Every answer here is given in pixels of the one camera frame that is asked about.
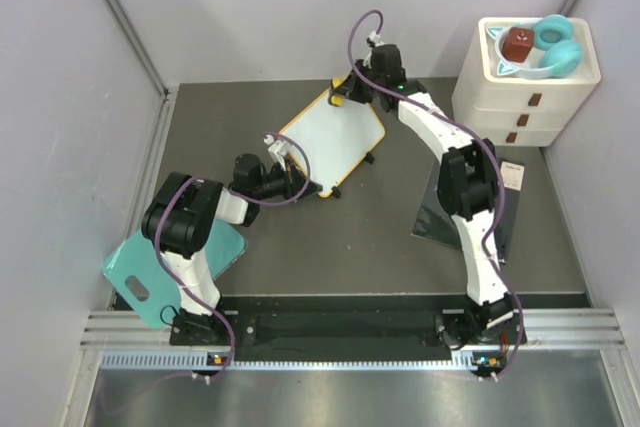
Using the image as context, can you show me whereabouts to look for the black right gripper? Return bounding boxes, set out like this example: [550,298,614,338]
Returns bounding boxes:
[336,62,384,107]

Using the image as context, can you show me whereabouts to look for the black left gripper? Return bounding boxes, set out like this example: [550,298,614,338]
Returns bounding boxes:
[253,160,322,204]

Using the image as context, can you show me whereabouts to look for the yellow framed whiteboard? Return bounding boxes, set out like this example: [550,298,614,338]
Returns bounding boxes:
[280,91,386,198]

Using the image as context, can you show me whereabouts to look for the yellow black whiteboard eraser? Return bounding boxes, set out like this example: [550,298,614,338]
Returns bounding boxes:
[328,77,345,107]

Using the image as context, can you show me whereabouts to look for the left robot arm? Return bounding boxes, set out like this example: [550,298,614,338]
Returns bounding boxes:
[141,153,322,344]

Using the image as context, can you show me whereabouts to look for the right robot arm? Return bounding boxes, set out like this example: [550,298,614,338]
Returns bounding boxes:
[331,40,514,343]

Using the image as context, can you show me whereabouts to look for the white three-drawer organizer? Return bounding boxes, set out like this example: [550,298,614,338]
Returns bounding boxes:
[452,17,601,147]

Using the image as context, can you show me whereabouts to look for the brown cube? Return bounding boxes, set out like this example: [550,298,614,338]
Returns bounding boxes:
[501,27,535,63]

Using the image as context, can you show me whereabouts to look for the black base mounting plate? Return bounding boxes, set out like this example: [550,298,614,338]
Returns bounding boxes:
[168,294,526,362]

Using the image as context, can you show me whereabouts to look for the black sheet with white label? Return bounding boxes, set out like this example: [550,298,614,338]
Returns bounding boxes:
[495,159,525,264]

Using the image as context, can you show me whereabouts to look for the teal white cat-ear headphones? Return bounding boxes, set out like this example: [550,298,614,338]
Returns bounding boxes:
[485,14,583,80]

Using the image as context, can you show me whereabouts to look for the teal cutting board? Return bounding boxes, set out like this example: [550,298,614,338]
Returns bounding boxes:
[102,220,246,329]

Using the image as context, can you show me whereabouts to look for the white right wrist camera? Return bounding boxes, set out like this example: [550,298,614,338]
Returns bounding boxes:
[366,31,384,49]

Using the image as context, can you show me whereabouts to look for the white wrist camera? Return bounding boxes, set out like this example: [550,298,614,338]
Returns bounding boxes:
[264,133,291,168]
[366,31,384,49]

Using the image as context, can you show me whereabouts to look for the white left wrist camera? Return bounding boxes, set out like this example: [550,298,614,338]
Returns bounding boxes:
[264,133,291,168]

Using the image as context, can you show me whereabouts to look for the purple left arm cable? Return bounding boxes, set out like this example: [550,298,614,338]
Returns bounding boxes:
[154,131,313,383]

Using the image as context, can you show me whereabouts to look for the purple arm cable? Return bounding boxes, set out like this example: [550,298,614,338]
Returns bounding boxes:
[346,9,527,383]
[154,131,313,383]

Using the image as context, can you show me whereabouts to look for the grey slotted cable duct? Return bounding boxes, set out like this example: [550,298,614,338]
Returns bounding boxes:
[101,350,477,371]

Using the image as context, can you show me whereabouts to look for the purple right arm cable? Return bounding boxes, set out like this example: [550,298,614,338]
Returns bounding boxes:
[346,9,527,383]

